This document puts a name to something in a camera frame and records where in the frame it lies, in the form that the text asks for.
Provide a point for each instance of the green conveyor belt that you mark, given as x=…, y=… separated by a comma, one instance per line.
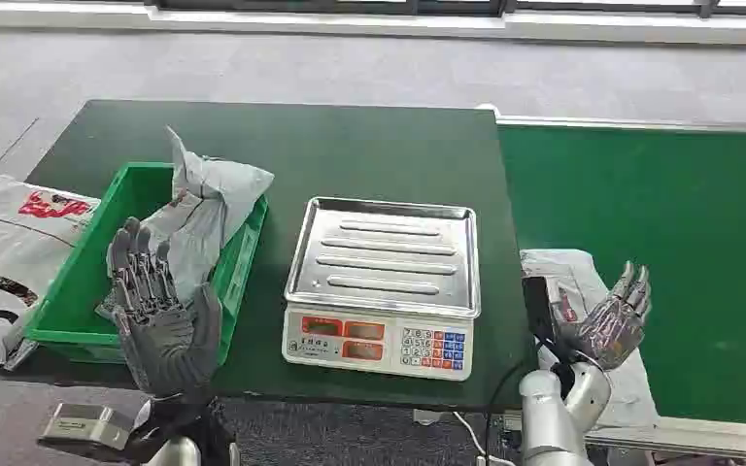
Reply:
x=669, y=244

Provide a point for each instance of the grey plastic parcel bag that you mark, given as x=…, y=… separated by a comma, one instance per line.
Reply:
x=212, y=206

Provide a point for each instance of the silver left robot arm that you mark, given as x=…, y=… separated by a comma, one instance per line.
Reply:
x=183, y=444

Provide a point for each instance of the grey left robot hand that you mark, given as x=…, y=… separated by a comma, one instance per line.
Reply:
x=167, y=347

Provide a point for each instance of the green plastic crate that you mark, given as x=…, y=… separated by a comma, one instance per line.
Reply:
x=80, y=302

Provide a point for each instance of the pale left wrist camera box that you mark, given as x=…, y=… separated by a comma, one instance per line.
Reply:
x=86, y=428

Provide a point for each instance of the white electronic weighing scale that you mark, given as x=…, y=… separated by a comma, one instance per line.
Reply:
x=383, y=276

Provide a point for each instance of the white printed parcel bag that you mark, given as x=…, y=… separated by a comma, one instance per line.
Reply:
x=6, y=257

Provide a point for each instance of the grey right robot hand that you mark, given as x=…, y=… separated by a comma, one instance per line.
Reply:
x=614, y=328

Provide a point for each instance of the pale grey parcel bag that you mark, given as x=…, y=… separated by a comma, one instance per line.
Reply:
x=572, y=270

